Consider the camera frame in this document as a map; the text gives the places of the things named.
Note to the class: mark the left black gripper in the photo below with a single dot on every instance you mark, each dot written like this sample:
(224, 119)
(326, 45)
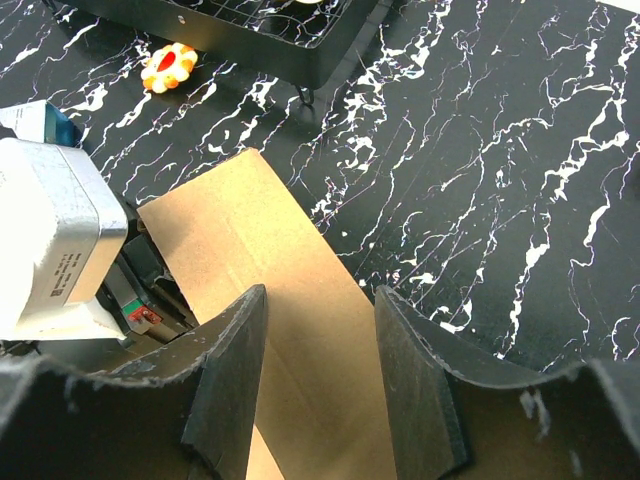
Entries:
(140, 292)

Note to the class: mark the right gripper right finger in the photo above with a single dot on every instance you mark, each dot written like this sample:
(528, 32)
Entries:
(457, 412)

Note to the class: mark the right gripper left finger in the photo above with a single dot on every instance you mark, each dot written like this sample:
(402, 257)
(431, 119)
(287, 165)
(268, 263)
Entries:
(183, 411)

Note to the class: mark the brown cardboard box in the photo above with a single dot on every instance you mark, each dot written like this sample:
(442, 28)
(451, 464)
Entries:
(321, 409)

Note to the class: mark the blue grey carton box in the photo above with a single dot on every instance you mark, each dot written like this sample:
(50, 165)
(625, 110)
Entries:
(41, 122)

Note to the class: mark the red yellow flower toy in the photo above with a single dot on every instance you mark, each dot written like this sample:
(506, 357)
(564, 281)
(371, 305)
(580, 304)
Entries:
(168, 67)

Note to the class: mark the black wire dish rack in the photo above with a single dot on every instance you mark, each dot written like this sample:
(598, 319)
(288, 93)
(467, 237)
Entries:
(299, 42)

